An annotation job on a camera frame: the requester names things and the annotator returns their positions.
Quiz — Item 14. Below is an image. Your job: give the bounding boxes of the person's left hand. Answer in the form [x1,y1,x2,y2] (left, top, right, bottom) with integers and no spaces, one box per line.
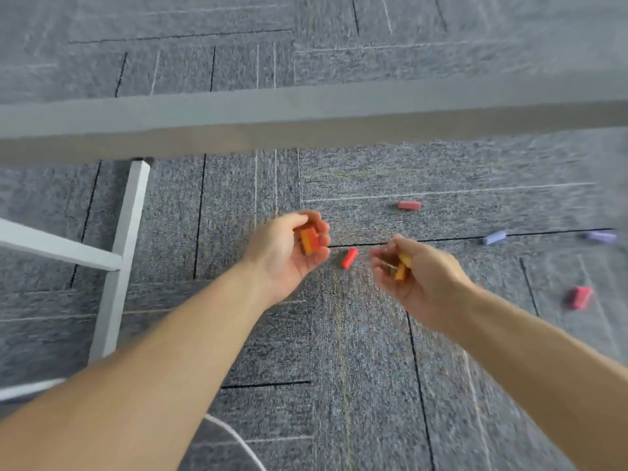
[240,209,332,307]

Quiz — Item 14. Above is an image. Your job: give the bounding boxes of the white cable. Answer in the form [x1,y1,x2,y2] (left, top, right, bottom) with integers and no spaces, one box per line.
[0,378,268,471]

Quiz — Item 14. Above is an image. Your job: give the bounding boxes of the yellow marker cap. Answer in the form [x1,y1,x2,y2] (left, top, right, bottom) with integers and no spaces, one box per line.
[394,253,414,283]

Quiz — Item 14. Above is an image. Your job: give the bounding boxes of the person's left forearm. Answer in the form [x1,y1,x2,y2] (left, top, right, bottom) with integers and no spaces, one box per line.
[0,262,275,471]

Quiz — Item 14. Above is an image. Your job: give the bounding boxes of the person's right forearm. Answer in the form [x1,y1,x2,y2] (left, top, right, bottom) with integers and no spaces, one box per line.
[436,284,628,471]

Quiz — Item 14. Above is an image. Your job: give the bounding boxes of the set of red-toned caps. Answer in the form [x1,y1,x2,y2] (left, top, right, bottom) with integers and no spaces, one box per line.
[341,200,618,311]

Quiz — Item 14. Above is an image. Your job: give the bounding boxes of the person's right hand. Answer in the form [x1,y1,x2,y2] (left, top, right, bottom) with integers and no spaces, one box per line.
[368,234,477,334]

